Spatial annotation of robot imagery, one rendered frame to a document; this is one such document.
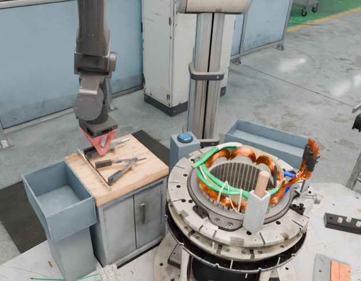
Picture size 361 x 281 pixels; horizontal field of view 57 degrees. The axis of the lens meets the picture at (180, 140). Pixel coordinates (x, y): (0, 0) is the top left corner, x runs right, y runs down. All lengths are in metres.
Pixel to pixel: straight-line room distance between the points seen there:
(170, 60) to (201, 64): 1.87
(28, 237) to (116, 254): 1.29
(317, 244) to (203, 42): 0.71
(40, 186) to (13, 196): 1.58
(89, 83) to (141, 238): 0.47
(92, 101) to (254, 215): 0.39
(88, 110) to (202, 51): 0.49
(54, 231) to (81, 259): 0.17
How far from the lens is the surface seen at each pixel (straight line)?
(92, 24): 0.67
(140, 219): 0.92
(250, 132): 1.09
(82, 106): 0.71
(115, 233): 0.90
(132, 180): 0.81
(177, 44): 2.92
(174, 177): 0.77
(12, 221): 2.33
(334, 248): 1.16
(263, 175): 0.59
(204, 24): 1.06
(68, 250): 0.89
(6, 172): 2.75
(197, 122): 1.18
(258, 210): 0.63
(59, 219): 0.78
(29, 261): 1.07
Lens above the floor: 1.59
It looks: 34 degrees down
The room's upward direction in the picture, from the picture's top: 3 degrees clockwise
